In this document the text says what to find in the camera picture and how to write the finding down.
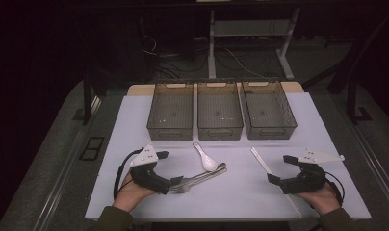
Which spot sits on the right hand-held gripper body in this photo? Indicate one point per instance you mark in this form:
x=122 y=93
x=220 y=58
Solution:
x=311 y=179

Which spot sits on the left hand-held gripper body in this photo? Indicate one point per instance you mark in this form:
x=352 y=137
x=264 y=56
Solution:
x=149 y=178

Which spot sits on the steel fork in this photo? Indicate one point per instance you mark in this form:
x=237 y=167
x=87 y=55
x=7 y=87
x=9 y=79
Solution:
x=183 y=188

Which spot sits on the white chopstick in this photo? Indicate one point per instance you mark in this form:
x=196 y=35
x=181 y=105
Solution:
x=260 y=159

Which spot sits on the white ceramic spoon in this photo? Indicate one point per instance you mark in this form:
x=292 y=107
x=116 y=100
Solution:
x=209 y=164

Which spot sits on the smoked clear plastic bin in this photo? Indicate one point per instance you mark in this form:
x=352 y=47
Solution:
x=171 y=112
x=220 y=109
x=266 y=109

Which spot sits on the person's right hand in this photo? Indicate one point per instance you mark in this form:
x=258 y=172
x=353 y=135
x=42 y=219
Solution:
x=324 y=199

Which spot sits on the person's left hand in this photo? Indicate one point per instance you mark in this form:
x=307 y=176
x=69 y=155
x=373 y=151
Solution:
x=128 y=195

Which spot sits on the white table cover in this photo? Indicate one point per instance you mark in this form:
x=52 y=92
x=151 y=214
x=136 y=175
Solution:
x=240 y=199

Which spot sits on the black metal stand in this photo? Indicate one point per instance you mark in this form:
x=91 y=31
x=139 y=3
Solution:
x=352 y=99

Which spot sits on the metal floor rail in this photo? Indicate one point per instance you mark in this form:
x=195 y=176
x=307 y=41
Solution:
x=372 y=160
x=59 y=189

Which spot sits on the black floor socket frame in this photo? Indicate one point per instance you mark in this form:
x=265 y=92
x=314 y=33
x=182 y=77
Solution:
x=86 y=154

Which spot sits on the white metal desk frame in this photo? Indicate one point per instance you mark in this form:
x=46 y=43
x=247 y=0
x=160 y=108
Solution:
x=212 y=48

